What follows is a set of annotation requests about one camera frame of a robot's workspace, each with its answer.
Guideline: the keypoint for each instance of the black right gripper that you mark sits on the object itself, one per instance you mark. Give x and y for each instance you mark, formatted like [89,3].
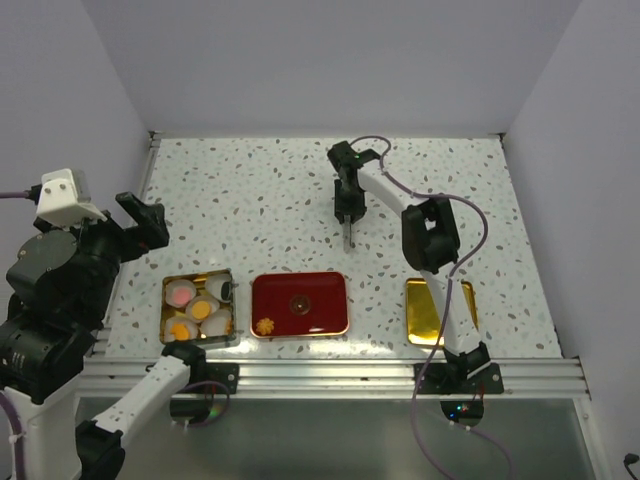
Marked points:
[356,210]

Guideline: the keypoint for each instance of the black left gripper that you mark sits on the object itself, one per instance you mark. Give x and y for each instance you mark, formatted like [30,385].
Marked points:
[152,230]

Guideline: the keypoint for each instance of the silver metal tongs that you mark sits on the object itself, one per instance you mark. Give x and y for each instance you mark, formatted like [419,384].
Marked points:
[348,234]

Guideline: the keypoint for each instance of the pink round cookie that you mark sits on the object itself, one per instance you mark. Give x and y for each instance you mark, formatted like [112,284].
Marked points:
[180,296]

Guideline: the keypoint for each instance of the round yellow biscuit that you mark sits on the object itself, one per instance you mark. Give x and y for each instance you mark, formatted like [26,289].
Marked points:
[201,310]

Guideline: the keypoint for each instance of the black sandwich cookie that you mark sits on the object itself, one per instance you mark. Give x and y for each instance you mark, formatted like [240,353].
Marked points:
[225,291]

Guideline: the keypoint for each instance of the orange leaf cookie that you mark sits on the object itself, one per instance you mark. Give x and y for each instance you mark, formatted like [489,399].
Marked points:
[180,332]

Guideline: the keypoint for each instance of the yellow swirl cookie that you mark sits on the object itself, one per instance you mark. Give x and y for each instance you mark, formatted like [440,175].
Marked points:
[264,327]

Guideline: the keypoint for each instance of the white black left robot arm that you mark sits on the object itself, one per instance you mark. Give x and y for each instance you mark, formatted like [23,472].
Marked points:
[62,283]

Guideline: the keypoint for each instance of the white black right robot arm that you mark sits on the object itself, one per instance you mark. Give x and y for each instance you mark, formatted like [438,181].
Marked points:
[430,244]

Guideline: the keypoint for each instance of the white paper cupcake liner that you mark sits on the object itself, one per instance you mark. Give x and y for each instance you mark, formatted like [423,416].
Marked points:
[218,324]
[214,303]
[193,327]
[180,282]
[212,282]

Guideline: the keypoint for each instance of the green christmas cookie tin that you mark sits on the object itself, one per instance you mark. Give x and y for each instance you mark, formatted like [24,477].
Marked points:
[198,279]

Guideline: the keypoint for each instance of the red lacquer tray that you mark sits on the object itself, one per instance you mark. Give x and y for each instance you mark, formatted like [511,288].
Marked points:
[304,304]

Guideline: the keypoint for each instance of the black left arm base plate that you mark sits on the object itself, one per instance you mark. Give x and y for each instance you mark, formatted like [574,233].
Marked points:
[215,378]

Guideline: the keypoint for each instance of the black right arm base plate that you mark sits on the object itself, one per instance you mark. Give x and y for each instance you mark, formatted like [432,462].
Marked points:
[437,381]

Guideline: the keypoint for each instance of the aluminium table frame rail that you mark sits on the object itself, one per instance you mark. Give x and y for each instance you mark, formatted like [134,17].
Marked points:
[263,205]

